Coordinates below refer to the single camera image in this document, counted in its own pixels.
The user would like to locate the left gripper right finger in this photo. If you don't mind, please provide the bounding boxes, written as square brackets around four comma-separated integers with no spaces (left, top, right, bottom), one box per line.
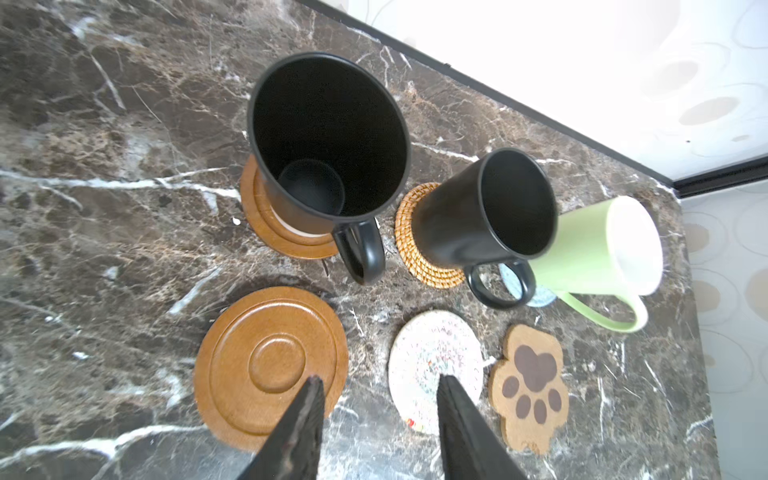
[437,375,527,479]

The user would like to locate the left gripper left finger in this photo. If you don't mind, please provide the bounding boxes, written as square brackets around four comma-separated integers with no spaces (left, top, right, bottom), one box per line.
[238,375,325,479]

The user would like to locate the cork paw coaster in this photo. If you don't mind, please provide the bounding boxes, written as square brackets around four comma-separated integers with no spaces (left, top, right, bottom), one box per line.
[488,325,569,455]

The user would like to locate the brown wooden coaster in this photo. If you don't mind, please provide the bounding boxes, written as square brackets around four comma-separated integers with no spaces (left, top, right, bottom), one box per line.
[194,286,349,452]
[240,154,338,260]

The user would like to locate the multicolour woven coaster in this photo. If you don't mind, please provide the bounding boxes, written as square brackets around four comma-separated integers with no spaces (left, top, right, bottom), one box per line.
[388,310,484,435]

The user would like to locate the blue woven coaster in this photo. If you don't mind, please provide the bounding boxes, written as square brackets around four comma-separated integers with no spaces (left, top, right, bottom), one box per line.
[499,264,557,308]

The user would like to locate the woven rattan coaster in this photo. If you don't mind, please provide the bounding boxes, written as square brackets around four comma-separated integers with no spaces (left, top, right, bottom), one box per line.
[394,182,466,290]

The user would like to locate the black mug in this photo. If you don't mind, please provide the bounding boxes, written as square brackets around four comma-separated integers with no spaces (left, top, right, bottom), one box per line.
[411,148,559,310]
[247,52,411,285]

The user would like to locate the green mug white inside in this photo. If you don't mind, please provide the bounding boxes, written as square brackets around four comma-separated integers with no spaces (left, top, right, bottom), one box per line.
[530,196,664,333]

